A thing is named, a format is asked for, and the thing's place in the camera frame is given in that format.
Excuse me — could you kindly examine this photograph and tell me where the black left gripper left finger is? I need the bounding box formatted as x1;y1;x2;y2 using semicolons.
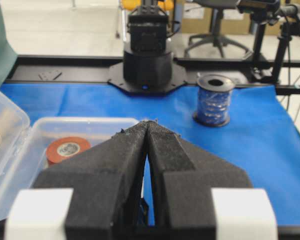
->
4;120;149;240

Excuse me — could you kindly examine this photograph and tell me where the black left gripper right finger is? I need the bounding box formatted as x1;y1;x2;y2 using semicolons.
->
145;120;279;240

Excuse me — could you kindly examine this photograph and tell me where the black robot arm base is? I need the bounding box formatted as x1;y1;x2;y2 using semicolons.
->
107;0;187;95

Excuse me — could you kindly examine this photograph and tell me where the clear plastic toolbox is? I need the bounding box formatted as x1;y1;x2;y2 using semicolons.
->
0;92;138;221

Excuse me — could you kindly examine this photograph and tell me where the red tape roll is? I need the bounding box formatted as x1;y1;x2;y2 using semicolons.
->
45;136;91;166

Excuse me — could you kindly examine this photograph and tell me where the blue table mat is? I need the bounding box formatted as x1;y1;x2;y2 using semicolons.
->
0;83;300;226

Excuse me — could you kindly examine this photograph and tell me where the black office chair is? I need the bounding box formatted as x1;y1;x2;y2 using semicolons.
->
184;0;252;58

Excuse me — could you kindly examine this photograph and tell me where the blue wire spool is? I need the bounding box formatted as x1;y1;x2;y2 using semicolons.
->
193;74;235;127

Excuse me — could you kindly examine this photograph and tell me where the black table frame rail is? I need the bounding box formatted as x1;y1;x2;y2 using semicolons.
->
6;55;300;96

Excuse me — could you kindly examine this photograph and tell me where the black camera stand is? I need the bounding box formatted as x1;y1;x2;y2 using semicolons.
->
236;0;300;84

